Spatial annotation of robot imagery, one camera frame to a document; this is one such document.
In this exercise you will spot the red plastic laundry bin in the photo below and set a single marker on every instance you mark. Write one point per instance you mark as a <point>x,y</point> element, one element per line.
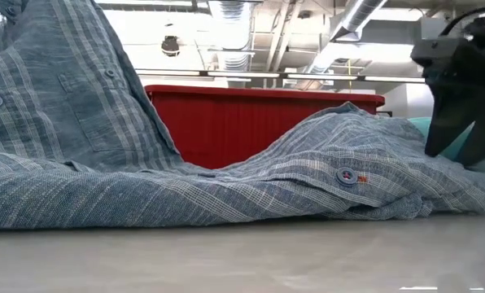
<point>226,126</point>

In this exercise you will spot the turquoise shirt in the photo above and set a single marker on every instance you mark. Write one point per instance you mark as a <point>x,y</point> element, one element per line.
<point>420,124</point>

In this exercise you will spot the grey striped garment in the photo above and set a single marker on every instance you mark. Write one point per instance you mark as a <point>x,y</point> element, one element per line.
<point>104,183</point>

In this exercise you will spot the black ceiling dome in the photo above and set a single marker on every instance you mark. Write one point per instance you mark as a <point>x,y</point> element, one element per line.
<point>170,45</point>

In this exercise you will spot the ceiling light strip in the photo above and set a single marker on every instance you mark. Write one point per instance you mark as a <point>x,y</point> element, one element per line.
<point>322,76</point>
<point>393,79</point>
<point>242,75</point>
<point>169,72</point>

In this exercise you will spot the ribbed silver ceiling duct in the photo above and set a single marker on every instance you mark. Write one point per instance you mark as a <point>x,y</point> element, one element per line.
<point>232,36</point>

